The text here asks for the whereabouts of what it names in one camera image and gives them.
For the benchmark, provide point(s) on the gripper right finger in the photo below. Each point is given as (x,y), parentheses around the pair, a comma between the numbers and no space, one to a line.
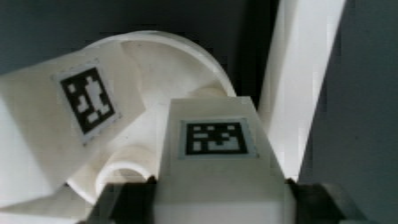
(325,206)

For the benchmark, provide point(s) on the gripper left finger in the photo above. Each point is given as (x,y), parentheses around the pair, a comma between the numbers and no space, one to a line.
(123,206)

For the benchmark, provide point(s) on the white stool leg with tag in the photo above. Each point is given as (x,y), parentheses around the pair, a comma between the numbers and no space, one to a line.
(69,103)

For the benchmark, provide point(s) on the white round stool seat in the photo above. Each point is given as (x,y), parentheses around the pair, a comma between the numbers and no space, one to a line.
(178,73)

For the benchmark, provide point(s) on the white front fence bar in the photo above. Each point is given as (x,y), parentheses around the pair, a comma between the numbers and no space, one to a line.
(57,209)

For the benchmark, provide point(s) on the white fence bar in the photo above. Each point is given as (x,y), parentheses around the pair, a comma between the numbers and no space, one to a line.
(302,40)
(57,209)

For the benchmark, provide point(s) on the white right fence bar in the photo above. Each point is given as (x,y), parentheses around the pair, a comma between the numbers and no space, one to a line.
(302,40)

